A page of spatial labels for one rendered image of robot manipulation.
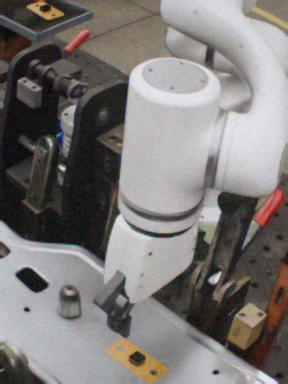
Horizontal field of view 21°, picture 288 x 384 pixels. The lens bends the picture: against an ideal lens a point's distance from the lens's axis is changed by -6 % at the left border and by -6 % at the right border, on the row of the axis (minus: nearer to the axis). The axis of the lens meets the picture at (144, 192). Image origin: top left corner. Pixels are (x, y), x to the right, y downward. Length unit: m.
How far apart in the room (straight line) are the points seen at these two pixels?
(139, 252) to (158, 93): 0.18
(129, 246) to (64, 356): 0.27
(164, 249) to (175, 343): 0.26
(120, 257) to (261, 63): 0.25
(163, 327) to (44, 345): 0.17
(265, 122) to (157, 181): 0.12
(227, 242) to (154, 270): 0.20
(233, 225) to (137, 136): 0.30
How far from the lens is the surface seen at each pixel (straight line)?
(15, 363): 0.89
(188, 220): 0.80
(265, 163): 0.73
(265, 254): 1.64
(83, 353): 1.04
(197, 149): 0.73
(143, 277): 0.84
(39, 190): 1.23
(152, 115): 0.71
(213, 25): 0.79
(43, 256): 1.16
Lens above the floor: 1.83
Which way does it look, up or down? 41 degrees down
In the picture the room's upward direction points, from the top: 7 degrees clockwise
